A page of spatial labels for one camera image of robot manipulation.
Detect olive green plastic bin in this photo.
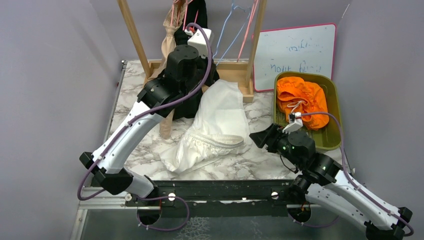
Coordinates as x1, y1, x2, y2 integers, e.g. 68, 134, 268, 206
273, 71, 342, 151

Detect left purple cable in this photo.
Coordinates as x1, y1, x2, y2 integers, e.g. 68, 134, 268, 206
76, 22, 214, 202

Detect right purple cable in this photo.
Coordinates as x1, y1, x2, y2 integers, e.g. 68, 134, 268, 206
299, 111, 415, 238

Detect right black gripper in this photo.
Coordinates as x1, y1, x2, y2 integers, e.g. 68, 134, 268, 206
249, 122, 303, 168

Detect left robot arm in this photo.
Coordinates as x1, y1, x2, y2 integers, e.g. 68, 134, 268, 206
79, 44, 212, 206

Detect pink framed whiteboard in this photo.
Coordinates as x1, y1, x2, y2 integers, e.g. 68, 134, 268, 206
253, 23, 337, 92

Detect pink hanger of black shorts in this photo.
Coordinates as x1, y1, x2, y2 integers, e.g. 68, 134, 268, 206
181, 0, 199, 31

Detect orange shorts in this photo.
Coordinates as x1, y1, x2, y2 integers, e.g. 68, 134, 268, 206
276, 76, 328, 123

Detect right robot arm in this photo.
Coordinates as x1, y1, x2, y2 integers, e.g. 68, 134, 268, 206
249, 124, 412, 240

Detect pink wire hanger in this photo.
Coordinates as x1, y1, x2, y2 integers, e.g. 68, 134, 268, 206
236, 0, 260, 62

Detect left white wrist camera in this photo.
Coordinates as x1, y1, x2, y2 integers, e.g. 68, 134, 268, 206
184, 27, 208, 59

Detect wooden clothes rack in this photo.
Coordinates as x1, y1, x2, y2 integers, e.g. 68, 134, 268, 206
117, 0, 267, 103

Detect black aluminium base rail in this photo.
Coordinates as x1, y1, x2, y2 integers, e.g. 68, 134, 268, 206
79, 178, 372, 220

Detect beige shorts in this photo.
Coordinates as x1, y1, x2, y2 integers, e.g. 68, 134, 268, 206
159, 0, 186, 139

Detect white shorts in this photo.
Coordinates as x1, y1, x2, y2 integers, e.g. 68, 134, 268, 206
159, 79, 252, 174

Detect blue wire hanger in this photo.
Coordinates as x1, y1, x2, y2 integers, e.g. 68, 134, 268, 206
213, 0, 253, 66

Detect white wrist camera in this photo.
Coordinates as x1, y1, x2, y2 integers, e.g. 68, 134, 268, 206
184, 27, 208, 59
282, 112, 304, 134

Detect black shorts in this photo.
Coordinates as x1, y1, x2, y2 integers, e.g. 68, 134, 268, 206
173, 0, 220, 120

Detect purple cable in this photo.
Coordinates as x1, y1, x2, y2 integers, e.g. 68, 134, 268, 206
299, 111, 415, 238
76, 22, 214, 202

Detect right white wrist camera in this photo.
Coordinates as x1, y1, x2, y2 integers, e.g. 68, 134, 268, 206
282, 112, 304, 134

